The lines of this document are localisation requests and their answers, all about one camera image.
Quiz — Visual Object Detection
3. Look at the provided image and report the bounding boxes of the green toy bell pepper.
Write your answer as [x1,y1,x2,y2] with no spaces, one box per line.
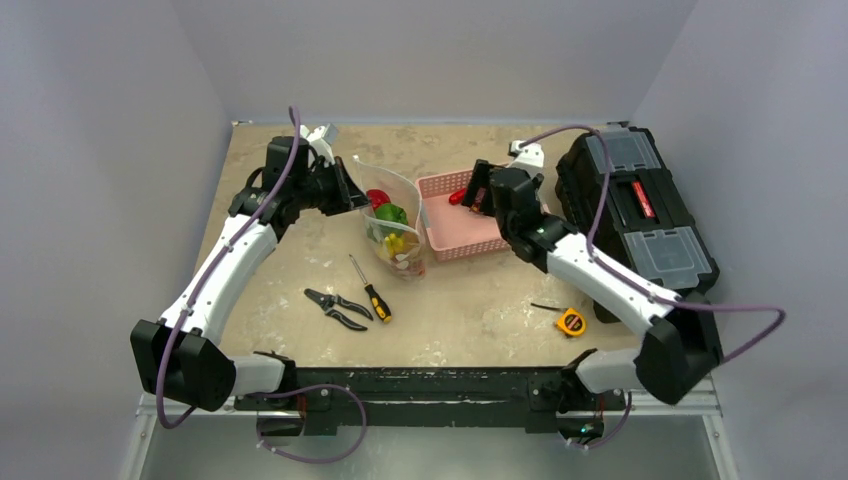
[374,203,409,228]

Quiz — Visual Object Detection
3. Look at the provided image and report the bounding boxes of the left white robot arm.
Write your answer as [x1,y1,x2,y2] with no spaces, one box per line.
[130,127,370,411]

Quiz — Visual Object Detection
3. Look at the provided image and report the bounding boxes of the clear zip top bag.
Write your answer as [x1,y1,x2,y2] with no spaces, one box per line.
[353,155,427,280]

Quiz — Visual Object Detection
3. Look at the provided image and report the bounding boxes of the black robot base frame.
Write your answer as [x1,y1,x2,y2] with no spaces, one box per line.
[235,361,620,439]

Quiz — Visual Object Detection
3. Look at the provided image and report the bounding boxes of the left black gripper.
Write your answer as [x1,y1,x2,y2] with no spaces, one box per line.
[293,155,371,216]

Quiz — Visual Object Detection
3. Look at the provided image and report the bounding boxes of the black tool box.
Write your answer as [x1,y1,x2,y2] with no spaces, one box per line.
[555,127,720,296]

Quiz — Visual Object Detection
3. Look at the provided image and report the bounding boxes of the red toy chili pepper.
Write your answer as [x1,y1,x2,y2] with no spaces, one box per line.
[448,188,467,205]

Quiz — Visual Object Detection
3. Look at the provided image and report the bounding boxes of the black yellow screwdriver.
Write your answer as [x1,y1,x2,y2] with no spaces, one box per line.
[349,255,392,323]

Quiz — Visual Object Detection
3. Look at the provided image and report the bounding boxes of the pink plastic basket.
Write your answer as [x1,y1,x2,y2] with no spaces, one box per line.
[415,170,510,262]

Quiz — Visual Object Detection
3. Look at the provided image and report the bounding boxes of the black pliers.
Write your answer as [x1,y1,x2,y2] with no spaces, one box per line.
[304,288,374,332]

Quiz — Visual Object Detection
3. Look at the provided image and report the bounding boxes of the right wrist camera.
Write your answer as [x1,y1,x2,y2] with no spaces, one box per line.
[506,140,545,177]

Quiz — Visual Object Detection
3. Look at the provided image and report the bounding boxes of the red toy pomegranate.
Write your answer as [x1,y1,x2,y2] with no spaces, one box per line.
[366,189,391,211]

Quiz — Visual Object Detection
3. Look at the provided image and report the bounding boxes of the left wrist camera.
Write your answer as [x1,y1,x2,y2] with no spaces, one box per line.
[299,123,338,166]

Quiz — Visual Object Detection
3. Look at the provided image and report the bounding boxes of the yellow tape measure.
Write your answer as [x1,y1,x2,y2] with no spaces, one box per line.
[530,302,587,338]

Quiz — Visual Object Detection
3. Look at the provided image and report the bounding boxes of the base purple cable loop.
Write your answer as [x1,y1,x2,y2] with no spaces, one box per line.
[255,385,368,466]

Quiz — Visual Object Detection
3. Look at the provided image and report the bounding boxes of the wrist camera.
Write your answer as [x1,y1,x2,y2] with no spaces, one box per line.
[506,140,545,177]
[299,123,338,166]

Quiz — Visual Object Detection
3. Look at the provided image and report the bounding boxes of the aluminium rail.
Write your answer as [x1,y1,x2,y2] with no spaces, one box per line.
[134,376,722,420]

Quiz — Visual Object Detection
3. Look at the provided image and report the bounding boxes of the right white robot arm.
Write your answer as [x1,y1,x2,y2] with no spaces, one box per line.
[466,160,724,407]

